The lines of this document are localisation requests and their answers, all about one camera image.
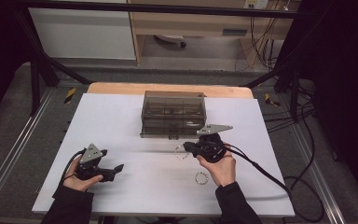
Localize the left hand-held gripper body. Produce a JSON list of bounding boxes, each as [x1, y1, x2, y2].
[[74, 143, 117, 184]]

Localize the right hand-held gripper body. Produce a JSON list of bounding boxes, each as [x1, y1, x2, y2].
[[192, 123, 234, 163]]

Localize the gold beaded bracelet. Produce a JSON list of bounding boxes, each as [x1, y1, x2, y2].
[[174, 144, 190, 161]]

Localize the small silver ring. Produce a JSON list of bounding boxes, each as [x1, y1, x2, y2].
[[194, 171, 210, 186]]

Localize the smoky plastic drawer box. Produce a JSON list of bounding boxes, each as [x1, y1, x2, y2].
[[139, 90, 208, 140]]

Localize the person's right hand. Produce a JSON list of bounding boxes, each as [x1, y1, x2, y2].
[[196, 143, 237, 188]]

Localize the person's left hand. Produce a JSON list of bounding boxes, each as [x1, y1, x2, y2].
[[62, 157, 104, 193]]

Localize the white table cover board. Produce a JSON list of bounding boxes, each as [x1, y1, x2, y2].
[[32, 92, 296, 217]]

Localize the yellow black tape strip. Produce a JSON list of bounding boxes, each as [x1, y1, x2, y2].
[[63, 87, 77, 105], [264, 92, 282, 107]]

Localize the black metal stand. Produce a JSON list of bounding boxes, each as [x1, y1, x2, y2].
[[12, 8, 92, 118], [243, 59, 302, 124]]

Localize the chair base with caster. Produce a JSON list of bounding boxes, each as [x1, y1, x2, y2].
[[153, 34, 187, 49]]

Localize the white cabinet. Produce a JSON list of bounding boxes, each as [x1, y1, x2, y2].
[[27, 7, 137, 61]]

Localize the light wooden desk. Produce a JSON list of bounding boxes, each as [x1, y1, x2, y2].
[[127, 0, 302, 66]]

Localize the black curtain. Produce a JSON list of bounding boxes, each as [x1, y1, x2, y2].
[[279, 0, 358, 213], [0, 0, 32, 132]]

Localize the left hand-held gripper cable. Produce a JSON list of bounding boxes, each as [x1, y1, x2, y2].
[[59, 148, 87, 185]]

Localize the hand-held gripper cable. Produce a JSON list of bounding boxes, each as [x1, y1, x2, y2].
[[59, 148, 87, 185], [223, 105, 325, 224]]

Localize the right hand-held gripper cable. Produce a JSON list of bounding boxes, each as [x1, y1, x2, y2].
[[223, 105, 325, 224]]

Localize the black floor cables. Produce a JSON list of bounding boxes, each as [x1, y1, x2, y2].
[[262, 87, 316, 134]]

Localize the aluminium floor rail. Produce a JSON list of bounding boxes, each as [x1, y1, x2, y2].
[[0, 88, 59, 213], [287, 120, 346, 224]]

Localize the hanging black cable bundle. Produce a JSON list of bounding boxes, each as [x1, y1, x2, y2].
[[234, 15, 288, 73]]

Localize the black horizontal frame bar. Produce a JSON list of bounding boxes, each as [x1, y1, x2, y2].
[[12, 0, 321, 20]]

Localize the white wall socket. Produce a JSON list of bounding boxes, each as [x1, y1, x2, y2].
[[242, 0, 269, 9]]

